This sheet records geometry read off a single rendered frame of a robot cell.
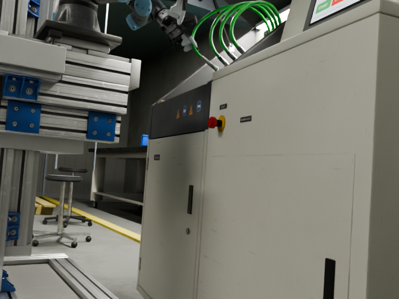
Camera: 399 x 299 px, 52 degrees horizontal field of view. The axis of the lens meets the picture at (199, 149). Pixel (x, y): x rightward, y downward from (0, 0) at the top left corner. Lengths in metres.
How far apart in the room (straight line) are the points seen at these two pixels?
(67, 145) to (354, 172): 0.92
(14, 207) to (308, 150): 0.99
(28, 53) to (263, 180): 0.67
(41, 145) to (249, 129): 0.66
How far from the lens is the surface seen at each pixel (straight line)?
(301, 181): 0.91
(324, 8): 1.40
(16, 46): 1.15
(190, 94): 1.55
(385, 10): 0.84
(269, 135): 1.03
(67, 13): 1.36
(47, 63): 1.16
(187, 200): 1.48
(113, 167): 8.37
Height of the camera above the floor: 0.65
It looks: 3 degrees up
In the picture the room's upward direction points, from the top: 4 degrees clockwise
